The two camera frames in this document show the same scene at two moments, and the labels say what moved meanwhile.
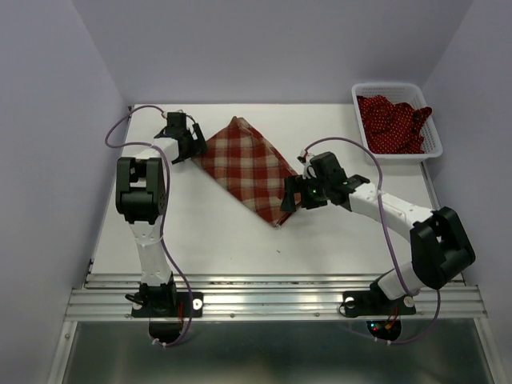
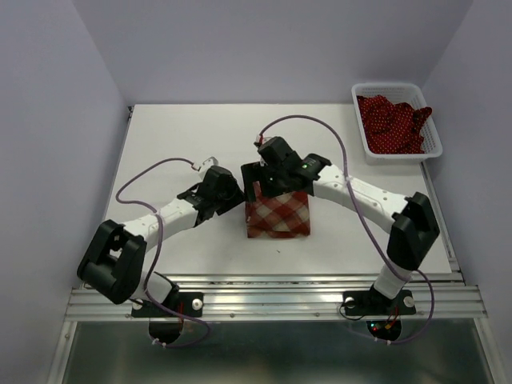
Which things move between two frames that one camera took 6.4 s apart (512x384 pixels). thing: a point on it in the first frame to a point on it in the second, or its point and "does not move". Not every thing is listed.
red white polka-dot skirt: (391, 127) does not move
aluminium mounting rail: (270, 298) does not move
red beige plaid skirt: (242, 159) to (278, 216)
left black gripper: (198, 146) to (235, 196)
